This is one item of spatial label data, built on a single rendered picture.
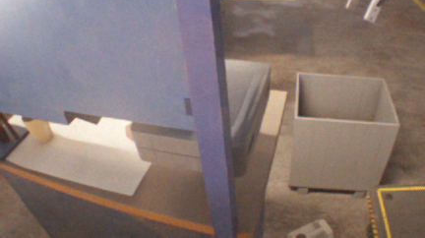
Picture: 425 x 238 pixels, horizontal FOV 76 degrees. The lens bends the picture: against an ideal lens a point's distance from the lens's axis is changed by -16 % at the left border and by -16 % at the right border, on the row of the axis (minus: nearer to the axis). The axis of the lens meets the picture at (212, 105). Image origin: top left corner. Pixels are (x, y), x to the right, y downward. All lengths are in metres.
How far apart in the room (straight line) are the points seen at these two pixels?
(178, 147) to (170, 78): 0.15
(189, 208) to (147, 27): 0.42
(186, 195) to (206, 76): 0.40
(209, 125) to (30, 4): 0.30
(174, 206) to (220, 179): 0.25
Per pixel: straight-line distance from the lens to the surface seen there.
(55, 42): 0.48
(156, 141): 0.53
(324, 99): 1.95
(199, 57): 0.35
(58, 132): 1.02
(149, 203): 0.72
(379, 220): 1.50
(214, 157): 0.44
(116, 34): 0.41
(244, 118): 0.53
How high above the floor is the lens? 1.50
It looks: 36 degrees down
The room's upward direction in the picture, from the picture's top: 7 degrees counter-clockwise
